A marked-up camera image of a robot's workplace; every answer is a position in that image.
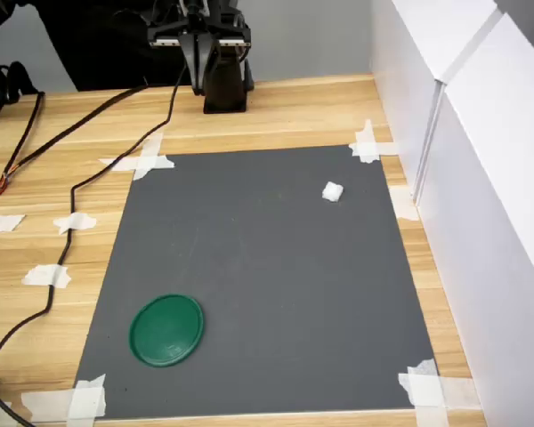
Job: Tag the small white plastic terminal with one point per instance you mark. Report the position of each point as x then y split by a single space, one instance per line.
332 191

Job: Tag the round green lid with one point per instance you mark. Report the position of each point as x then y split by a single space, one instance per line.
167 331

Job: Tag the black chair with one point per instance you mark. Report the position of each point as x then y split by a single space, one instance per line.
98 49

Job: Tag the white tape cross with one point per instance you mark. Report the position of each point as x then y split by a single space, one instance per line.
427 391
86 398
367 149
149 162

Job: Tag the small white tape piece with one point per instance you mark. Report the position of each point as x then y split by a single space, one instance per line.
4 222
82 221
40 276

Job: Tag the white partition panel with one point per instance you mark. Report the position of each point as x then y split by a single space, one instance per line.
400 89
494 222

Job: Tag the dark grey mat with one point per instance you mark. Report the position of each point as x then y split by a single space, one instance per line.
271 267

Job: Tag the white tape strip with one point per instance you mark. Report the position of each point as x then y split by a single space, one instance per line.
405 204

